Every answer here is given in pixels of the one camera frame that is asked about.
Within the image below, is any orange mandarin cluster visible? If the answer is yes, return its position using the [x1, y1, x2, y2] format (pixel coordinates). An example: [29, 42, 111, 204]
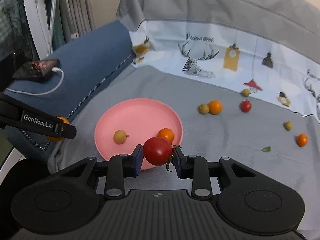
[208, 100, 223, 115]
[46, 116, 71, 143]

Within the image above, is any yellow-green round fruit with stem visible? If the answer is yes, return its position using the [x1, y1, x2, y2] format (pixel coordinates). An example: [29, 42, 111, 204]
[113, 130, 129, 145]

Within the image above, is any red cherry tomato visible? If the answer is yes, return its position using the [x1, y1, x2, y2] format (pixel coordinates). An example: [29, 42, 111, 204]
[240, 100, 252, 113]
[142, 137, 182, 171]

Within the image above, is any small orange mandarin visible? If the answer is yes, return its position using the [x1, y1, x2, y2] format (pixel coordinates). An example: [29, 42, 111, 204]
[296, 133, 309, 147]

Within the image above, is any grey sofa cover cloth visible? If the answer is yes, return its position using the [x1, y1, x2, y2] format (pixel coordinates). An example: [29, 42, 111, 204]
[48, 0, 319, 239]

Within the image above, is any yellow-green fruit beside mandarins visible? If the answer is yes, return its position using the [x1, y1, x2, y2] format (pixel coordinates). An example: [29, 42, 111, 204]
[198, 103, 210, 114]

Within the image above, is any small green leaf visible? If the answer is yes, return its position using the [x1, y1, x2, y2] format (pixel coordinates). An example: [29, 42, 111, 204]
[262, 146, 271, 153]

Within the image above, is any blue sofa armrest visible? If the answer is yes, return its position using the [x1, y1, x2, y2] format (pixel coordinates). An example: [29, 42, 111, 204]
[3, 21, 135, 156]

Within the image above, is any yellow-green fruit near strip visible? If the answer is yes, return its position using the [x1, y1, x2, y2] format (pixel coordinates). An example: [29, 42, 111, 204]
[241, 88, 251, 97]

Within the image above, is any yellow-green fruit right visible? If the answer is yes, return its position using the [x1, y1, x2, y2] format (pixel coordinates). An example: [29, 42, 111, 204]
[284, 121, 293, 131]

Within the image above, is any white printed cloth strip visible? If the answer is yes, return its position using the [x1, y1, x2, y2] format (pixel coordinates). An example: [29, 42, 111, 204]
[129, 21, 319, 118]

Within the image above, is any white charging cable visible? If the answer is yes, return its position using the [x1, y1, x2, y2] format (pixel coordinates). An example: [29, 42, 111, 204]
[6, 67, 65, 96]

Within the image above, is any white round fan frame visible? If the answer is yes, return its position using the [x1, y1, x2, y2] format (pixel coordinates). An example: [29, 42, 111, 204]
[23, 0, 54, 59]

